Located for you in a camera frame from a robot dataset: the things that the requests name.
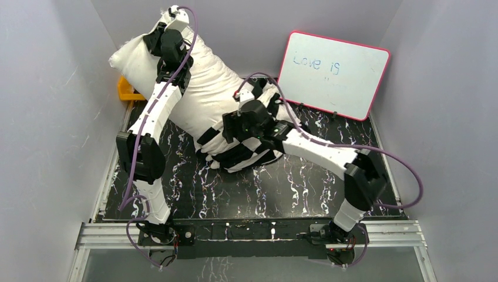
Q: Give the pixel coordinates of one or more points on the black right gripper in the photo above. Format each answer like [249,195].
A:
[231,120]

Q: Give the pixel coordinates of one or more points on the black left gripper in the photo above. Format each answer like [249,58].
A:
[154,42]

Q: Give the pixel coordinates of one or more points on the black white checkered pillowcase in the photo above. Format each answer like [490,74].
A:
[236,156]

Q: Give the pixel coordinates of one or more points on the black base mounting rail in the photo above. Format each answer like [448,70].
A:
[273,237]

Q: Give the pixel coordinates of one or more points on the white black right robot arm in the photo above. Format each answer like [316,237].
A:
[360,169]

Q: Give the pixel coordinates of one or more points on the white pillow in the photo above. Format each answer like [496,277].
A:
[210,89]

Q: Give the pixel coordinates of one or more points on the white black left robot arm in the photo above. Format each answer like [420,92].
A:
[138,148]

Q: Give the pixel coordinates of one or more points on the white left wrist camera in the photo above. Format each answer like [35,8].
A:
[176,18]

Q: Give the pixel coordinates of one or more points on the yellow plastic bin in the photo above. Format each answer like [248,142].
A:
[126,92]

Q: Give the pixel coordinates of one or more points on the aluminium frame rail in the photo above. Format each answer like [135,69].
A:
[384,233]

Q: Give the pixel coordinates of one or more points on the pink framed whiteboard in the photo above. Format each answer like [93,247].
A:
[332,75]

